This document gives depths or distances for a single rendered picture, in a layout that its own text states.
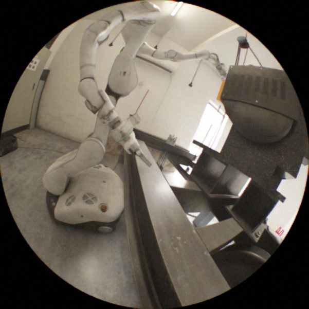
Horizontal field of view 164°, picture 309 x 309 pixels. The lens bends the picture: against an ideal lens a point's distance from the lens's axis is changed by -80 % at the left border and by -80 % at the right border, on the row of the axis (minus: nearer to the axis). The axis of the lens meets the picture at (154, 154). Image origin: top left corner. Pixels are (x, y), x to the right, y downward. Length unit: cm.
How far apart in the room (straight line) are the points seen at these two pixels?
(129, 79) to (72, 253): 111
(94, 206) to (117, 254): 44
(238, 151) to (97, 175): 102
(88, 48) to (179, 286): 70
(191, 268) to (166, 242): 9
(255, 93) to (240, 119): 18
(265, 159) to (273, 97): 31
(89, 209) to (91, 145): 35
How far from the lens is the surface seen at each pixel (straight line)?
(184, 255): 30
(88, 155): 62
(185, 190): 57
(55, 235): 98
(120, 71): 59
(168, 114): 229
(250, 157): 65
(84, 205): 67
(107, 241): 96
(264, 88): 67
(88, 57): 47
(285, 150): 67
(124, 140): 42
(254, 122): 57
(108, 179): 97
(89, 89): 41
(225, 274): 84
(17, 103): 248
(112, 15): 60
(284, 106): 62
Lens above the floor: 88
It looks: 15 degrees down
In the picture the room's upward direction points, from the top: 24 degrees clockwise
